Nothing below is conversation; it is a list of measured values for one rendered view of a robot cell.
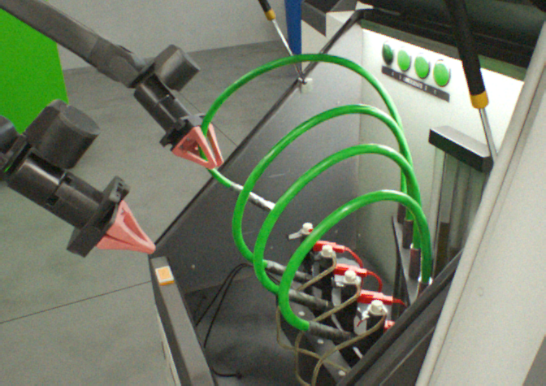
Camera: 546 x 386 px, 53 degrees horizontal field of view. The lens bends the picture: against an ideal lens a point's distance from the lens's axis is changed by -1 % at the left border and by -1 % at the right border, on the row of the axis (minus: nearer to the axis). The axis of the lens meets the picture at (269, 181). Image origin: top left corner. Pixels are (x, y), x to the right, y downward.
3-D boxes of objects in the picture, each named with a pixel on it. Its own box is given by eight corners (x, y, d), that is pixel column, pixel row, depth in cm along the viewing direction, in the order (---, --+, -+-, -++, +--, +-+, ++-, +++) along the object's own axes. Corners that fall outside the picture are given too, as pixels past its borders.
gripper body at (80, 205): (123, 203, 68) (71, 170, 66) (77, 258, 71) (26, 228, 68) (128, 180, 74) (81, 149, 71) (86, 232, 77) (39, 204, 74)
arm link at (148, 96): (137, 95, 106) (125, 92, 100) (162, 70, 105) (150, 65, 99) (161, 121, 105) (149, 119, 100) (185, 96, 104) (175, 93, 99)
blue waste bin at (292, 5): (276, 49, 732) (275, -11, 698) (316, 43, 753) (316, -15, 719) (296, 58, 682) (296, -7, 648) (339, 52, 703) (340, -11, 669)
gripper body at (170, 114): (210, 119, 105) (185, 91, 106) (186, 125, 96) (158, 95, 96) (190, 142, 108) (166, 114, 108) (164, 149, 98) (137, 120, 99)
